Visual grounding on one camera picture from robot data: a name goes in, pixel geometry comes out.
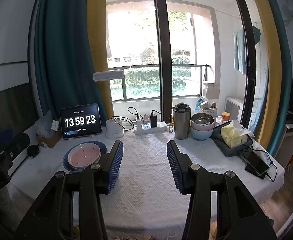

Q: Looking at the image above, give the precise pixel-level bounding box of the black tablet clock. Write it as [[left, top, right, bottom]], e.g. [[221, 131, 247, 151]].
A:
[[60, 103, 102, 140]]

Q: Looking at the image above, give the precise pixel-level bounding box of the wooden shelf unit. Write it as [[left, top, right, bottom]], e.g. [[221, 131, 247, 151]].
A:
[[274, 122, 293, 188]]

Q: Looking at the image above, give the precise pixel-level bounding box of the white power strip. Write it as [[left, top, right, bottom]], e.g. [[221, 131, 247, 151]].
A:
[[133, 121, 167, 135]]

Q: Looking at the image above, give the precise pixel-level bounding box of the black power bank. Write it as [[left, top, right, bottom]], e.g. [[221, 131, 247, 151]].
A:
[[244, 164, 267, 180]]

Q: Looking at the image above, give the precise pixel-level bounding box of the teal curtain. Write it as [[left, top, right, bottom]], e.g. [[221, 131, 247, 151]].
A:
[[258, 0, 293, 159], [28, 0, 98, 140]]

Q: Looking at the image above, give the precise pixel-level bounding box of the cardboard box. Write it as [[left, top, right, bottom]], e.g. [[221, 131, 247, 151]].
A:
[[36, 130, 62, 149]]

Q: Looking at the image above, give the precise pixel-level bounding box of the teal hanging cloth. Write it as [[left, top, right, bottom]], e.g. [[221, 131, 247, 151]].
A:
[[251, 25, 261, 45]]

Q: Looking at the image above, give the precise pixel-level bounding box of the black smartphone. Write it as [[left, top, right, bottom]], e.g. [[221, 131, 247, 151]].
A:
[[239, 150, 270, 176]]

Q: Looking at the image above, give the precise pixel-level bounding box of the white desk lamp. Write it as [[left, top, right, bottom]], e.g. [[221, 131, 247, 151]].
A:
[[86, 0, 113, 134]]

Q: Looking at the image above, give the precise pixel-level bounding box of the light blue towel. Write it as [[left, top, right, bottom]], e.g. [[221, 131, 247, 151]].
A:
[[233, 27, 248, 75]]

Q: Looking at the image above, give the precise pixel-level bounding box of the black cable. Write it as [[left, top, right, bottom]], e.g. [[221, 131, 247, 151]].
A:
[[127, 107, 140, 118], [151, 109, 173, 124], [111, 116, 135, 132], [239, 145, 279, 182]]

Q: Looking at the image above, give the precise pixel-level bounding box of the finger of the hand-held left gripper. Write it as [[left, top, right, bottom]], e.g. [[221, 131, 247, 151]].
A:
[[1, 133, 30, 159], [0, 128, 14, 148]]

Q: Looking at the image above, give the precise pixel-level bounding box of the light blue bowl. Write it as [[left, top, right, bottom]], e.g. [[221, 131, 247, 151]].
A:
[[191, 127, 213, 141]]

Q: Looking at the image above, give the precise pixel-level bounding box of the steel thermos tumbler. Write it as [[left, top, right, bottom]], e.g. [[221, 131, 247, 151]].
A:
[[172, 102, 192, 140]]

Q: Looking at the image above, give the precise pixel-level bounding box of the white air conditioner unit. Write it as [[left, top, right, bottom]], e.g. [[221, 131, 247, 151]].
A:
[[224, 96, 244, 123]]

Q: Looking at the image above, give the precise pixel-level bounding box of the yellow curtain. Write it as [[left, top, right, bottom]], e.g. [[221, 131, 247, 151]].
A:
[[244, 0, 279, 145]]

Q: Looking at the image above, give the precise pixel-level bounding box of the balcony railing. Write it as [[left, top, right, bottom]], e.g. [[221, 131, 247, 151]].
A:
[[108, 64, 212, 103]]

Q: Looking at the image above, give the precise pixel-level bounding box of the grey pouch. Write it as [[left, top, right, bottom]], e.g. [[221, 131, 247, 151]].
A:
[[211, 121, 254, 157]]

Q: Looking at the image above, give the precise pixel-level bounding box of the black round puck with cable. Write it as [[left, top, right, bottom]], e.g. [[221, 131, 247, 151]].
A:
[[11, 144, 40, 167]]

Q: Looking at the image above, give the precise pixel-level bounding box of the black window frame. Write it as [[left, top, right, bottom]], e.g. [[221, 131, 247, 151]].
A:
[[151, 0, 174, 124], [230, 0, 257, 130]]

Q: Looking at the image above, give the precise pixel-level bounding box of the steel bowl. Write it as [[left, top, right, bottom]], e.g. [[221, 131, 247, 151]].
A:
[[191, 113, 215, 127]]

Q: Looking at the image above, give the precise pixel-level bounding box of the white lamp head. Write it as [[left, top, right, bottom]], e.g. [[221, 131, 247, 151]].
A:
[[93, 70, 124, 82]]

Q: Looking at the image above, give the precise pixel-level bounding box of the dark panel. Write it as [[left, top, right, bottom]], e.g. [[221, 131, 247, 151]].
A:
[[0, 82, 38, 155]]

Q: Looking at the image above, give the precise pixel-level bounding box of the yellow tissue pack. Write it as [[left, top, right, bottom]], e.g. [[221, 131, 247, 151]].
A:
[[220, 120, 252, 148]]

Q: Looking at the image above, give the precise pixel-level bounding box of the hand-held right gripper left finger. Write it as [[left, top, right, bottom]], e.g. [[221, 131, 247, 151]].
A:
[[13, 140, 124, 240]]

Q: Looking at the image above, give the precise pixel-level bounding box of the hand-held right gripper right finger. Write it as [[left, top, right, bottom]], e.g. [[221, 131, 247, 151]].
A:
[[167, 140, 284, 240]]

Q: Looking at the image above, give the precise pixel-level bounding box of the white plastic basket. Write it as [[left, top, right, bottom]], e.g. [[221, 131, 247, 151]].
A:
[[198, 102, 218, 117]]

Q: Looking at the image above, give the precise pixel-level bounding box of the clear plastic bag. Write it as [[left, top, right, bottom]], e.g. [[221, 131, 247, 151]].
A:
[[34, 110, 60, 138]]

